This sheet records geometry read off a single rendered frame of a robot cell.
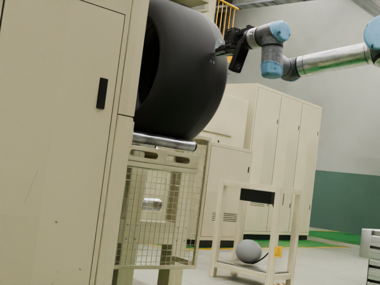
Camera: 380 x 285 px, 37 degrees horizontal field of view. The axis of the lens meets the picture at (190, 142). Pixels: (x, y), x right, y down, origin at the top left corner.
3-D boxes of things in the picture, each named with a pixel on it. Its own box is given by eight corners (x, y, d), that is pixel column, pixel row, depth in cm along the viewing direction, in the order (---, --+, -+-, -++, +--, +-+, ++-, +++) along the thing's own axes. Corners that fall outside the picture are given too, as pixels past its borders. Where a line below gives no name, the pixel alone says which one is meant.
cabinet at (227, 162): (197, 247, 664) (210, 141, 672) (163, 240, 701) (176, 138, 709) (242, 247, 731) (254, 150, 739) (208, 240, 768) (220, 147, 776)
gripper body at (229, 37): (237, 35, 220) (260, 28, 211) (236, 57, 219) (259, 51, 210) (222, 30, 215) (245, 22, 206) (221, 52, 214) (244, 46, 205)
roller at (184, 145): (128, 129, 215) (121, 127, 218) (125, 141, 215) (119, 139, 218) (198, 142, 237) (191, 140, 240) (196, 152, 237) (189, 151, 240)
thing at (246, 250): (269, 291, 433) (281, 186, 439) (208, 275, 473) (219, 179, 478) (293, 288, 460) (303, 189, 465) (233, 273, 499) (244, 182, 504)
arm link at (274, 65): (290, 80, 202) (291, 50, 204) (277, 73, 193) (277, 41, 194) (270, 82, 207) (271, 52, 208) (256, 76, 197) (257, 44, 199)
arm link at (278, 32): (276, 40, 193) (277, 16, 194) (253, 46, 201) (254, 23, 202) (292, 45, 198) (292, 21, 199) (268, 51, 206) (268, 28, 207)
